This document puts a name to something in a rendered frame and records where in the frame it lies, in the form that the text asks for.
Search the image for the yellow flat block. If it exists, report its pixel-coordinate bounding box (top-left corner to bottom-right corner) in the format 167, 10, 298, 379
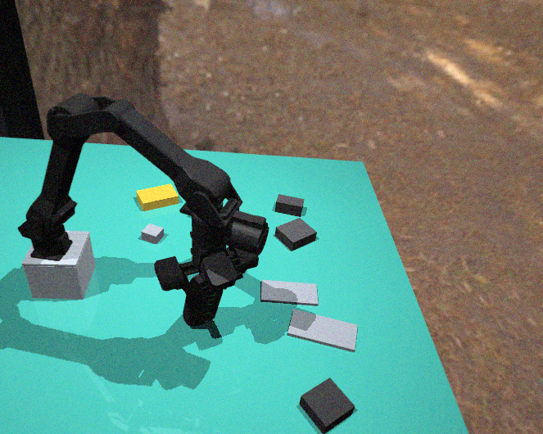
136, 184, 179, 211

